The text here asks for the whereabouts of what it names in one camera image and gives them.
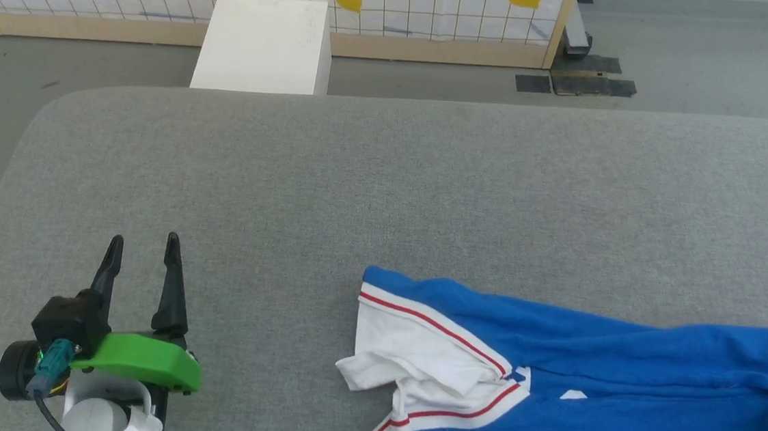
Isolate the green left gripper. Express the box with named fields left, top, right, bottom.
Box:
left=0, top=219, right=212, bottom=415

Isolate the blue Lakers basketball jersey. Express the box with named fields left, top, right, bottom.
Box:
left=331, top=262, right=768, bottom=431

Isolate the grey fabric sofa seat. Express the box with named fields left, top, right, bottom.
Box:
left=0, top=59, right=768, bottom=431

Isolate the white rectangular block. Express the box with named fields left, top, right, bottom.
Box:
left=189, top=0, right=336, bottom=100

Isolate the lemon print partition screen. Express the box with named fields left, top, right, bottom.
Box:
left=0, top=0, right=578, bottom=81

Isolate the long black floor tape patch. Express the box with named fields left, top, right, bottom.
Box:
left=550, top=73, right=638, bottom=102

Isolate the small black floor tape patch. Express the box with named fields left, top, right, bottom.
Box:
left=515, top=73, right=554, bottom=95

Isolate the metal partition foot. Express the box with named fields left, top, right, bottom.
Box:
left=561, top=0, right=596, bottom=59

